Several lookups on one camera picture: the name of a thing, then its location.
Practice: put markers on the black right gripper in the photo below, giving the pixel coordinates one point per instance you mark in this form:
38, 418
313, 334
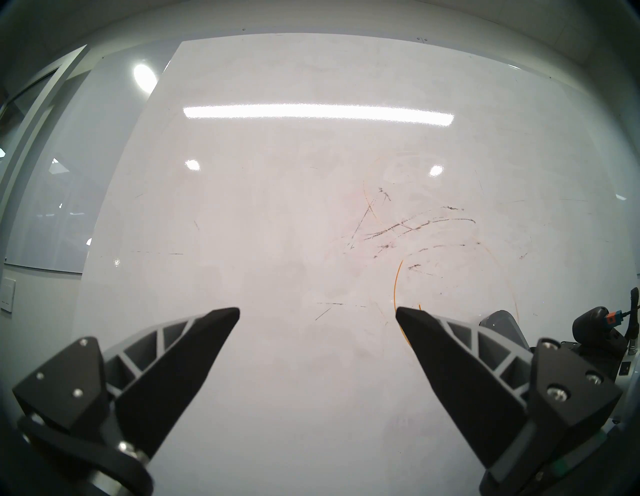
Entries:
607, 357

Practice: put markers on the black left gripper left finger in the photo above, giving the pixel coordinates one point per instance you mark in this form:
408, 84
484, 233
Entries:
165, 370

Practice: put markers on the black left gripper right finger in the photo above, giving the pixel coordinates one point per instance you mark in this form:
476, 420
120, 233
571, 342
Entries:
475, 390

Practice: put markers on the dark grey whiteboard eraser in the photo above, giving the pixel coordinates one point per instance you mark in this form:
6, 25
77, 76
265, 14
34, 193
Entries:
505, 325

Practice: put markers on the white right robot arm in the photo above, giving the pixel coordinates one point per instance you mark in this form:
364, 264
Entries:
631, 390

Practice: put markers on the large white whiteboard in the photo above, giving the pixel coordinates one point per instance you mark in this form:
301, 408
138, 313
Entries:
275, 200

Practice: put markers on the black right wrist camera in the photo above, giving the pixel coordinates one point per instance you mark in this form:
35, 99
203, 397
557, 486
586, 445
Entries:
595, 325

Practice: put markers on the white wall light switch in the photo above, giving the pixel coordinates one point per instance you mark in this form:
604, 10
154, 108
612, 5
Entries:
6, 295

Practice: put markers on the wall glass board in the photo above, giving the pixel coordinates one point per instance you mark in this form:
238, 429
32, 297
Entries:
75, 175

